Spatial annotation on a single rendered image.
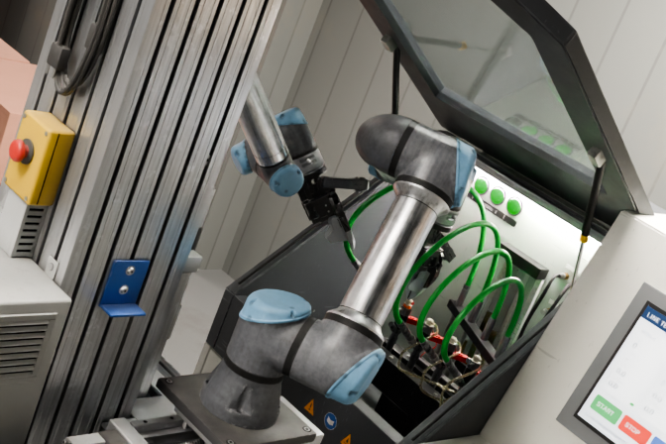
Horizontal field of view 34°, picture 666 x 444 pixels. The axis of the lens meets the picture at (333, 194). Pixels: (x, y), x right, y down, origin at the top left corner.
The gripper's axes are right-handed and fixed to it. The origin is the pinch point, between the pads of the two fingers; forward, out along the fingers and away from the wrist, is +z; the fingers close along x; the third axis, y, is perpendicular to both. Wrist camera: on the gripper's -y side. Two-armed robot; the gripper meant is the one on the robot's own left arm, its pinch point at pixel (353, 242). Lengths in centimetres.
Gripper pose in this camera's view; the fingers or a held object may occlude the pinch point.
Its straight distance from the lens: 259.7
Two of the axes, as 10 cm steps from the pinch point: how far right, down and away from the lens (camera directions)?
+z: 4.0, 9.0, 1.7
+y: -9.0, 4.2, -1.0
